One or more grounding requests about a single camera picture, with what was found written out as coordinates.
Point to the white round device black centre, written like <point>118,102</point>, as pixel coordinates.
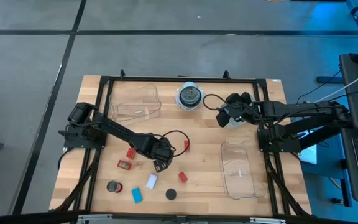
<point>190,96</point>

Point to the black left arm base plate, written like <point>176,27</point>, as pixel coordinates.
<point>73,142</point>

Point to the black aluminium table frame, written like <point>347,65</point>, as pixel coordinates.
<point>166,78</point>

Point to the black slanted stand bar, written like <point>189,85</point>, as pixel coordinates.
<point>325,137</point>

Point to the red block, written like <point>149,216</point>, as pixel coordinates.
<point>186,146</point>
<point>130,153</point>
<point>182,177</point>

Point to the red sand timer black caps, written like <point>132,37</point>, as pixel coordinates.
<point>114,186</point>

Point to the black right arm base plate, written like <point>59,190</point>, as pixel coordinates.
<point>272,147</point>

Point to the large clear plastic container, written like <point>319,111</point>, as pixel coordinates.
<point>241,172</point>

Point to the white paper sheet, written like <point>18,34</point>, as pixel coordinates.
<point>309,155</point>

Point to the red framed small box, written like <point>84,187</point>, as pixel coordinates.
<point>124,165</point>

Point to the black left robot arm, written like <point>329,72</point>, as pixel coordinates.
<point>120,132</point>

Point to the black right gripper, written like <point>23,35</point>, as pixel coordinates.
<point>247,113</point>

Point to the black rig crossbar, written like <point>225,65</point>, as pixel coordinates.
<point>26,217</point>

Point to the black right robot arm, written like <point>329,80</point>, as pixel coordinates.
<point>306,109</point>

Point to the black capped sand timer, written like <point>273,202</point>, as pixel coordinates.
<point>171,194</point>

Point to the small clear plastic container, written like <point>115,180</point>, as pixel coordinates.
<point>135,105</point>

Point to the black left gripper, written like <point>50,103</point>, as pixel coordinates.
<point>160,149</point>

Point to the silver metal bracket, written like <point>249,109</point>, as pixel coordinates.
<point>267,221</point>
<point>92,219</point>

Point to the blue eraser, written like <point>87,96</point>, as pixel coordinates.
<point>137,195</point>

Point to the white eraser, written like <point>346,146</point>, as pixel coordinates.
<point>151,181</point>

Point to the black floor bar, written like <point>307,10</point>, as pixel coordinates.
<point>329,80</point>

